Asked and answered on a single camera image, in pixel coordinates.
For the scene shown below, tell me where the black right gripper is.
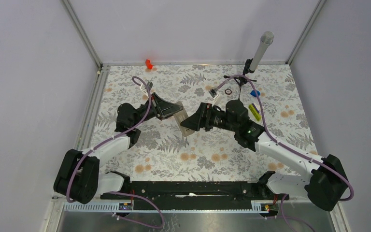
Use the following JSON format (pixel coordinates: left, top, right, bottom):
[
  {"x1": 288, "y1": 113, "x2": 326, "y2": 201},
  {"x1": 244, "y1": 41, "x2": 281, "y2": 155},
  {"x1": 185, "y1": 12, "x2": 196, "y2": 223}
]
[{"x1": 180, "y1": 102, "x2": 238, "y2": 132}]

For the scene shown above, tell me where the blue plastic cap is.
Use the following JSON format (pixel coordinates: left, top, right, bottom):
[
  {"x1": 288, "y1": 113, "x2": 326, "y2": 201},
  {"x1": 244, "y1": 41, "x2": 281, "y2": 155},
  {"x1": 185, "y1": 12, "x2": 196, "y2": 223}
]
[{"x1": 250, "y1": 90, "x2": 261, "y2": 97}]

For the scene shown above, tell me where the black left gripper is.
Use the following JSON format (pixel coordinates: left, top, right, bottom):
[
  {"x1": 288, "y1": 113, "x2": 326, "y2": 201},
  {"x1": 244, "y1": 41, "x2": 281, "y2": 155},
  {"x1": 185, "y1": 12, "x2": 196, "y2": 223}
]
[{"x1": 132, "y1": 92, "x2": 183, "y2": 127}]

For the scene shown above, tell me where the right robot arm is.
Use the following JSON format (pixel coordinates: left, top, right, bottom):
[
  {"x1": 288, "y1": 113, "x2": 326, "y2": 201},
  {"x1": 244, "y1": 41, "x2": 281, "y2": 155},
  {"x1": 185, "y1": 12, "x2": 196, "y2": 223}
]
[{"x1": 180, "y1": 100, "x2": 350, "y2": 211}]

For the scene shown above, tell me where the red plastic block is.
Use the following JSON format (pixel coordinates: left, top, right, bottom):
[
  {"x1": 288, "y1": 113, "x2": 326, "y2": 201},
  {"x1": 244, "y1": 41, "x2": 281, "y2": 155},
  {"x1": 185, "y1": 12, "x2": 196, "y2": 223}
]
[{"x1": 145, "y1": 59, "x2": 153, "y2": 70}]

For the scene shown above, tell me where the white remote control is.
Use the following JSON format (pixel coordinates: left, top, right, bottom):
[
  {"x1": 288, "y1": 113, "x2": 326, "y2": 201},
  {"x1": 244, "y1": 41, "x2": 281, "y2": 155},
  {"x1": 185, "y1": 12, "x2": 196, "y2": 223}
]
[{"x1": 172, "y1": 101, "x2": 195, "y2": 138}]

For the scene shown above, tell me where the black microphone tripod stand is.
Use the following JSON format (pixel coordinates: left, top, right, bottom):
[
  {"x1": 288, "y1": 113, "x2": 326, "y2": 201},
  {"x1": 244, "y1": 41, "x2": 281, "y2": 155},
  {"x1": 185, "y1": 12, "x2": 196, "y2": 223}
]
[{"x1": 233, "y1": 59, "x2": 255, "y2": 99}]

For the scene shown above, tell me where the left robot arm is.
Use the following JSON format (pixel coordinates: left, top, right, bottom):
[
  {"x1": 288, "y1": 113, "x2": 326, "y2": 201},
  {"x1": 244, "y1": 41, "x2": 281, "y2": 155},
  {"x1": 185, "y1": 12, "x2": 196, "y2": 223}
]
[{"x1": 53, "y1": 93, "x2": 184, "y2": 204}]

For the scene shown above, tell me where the aluminium frame rail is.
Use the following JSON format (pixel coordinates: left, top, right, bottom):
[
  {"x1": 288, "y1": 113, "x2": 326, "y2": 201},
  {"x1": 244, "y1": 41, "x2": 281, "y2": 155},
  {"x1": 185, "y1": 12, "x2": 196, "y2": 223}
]
[{"x1": 46, "y1": 0, "x2": 111, "y2": 232}]

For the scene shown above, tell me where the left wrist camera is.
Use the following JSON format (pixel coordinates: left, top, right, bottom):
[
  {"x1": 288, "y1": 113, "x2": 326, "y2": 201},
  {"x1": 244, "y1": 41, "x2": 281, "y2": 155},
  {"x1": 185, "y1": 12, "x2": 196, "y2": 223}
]
[{"x1": 140, "y1": 81, "x2": 153, "y2": 99}]

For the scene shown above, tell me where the floral patterned table mat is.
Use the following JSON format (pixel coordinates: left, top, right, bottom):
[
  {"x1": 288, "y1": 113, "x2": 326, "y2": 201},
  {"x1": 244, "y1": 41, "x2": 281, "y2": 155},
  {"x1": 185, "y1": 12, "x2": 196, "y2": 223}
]
[{"x1": 91, "y1": 65, "x2": 317, "y2": 181}]

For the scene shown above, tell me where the grey microphone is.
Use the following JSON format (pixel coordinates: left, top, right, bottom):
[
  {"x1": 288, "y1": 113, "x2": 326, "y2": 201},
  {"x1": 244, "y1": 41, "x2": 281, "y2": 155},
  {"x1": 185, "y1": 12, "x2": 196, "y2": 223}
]
[{"x1": 248, "y1": 31, "x2": 274, "y2": 73}]

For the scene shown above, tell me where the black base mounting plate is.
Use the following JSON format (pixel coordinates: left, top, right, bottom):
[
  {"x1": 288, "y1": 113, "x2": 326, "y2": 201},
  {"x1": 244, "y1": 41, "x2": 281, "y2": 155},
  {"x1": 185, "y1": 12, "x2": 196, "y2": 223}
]
[{"x1": 100, "y1": 181, "x2": 283, "y2": 206}]

